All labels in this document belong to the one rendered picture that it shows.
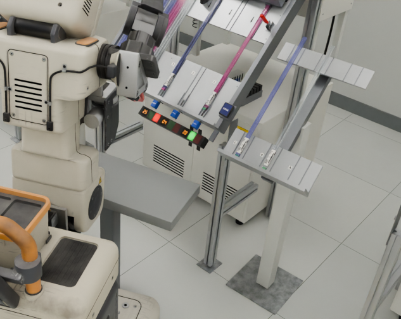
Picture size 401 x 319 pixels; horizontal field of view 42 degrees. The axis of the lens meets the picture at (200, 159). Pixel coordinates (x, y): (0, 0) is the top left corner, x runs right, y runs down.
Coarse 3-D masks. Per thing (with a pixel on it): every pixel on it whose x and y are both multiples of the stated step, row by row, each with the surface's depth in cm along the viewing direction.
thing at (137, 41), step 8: (136, 32) 129; (144, 32) 129; (128, 40) 127; (136, 40) 128; (144, 40) 128; (152, 40) 130; (112, 48) 126; (120, 48) 129; (128, 48) 127; (136, 48) 126; (144, 48) 127; (152, 48) 129; (144, 56) 125; (152, 56) 125; (144, 64) 127; (152, 64) 126; (152, 72) 130
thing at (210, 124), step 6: (150, 96) 220; (156, 96) 214; (162, 102) 216; (168, 102) 211; (174, 108) 214; (180, 108) 208; (186, 114) 210; (192, 114) 205; (198, 120) 208; (204, 120) 202; (210, 126) 204
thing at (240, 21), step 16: (224, 0) 220; (240, 0) 216; (256, 0) 213; (288, 0) 207; (192, 16) 223; (224, 16) 217; (240, 16) 214; (256, 16) 211; (272, 16) 207; (240, 32) 211; (256, 32) 208
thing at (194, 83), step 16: (160, 64) 222; (176, 64) 218; (192, 64) 215; (160, 80) 219; (176, 80) 216; (192, 80) 213; (208, 80) 209; (176, 96) 213; (192, 96) 210; (208, 96) 207; (224, 96) 204; (208, 112) 205
